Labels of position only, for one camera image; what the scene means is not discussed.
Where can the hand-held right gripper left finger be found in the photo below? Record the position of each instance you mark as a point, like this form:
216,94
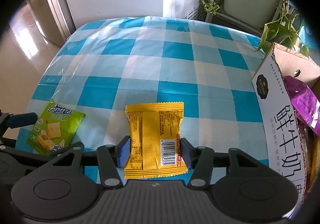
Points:
123,151

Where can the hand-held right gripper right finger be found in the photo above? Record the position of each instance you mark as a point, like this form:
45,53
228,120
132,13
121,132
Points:
186,154

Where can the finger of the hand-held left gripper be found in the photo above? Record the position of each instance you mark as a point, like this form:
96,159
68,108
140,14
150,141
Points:
22,119

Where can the green cracker packet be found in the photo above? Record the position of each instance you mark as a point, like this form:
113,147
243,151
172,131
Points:
55,124

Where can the yellow snack packet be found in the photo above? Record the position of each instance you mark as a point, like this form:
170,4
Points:
150,126

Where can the cardboard box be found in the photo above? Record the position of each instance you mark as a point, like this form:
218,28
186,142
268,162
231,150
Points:
277,119

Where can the purple snack packet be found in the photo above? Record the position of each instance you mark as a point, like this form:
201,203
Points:
302,99

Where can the blue checked tablecloth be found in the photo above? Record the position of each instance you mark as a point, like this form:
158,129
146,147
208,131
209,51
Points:
155,64

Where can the white refrigerator with tree print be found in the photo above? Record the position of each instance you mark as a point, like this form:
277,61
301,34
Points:
120,6

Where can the green pothos plant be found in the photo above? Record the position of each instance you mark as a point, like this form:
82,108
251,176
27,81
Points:
277,30

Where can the white metal rack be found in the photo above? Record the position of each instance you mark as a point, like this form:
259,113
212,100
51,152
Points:
211,1

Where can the blue plastic object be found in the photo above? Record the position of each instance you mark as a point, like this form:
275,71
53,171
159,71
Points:
311,37

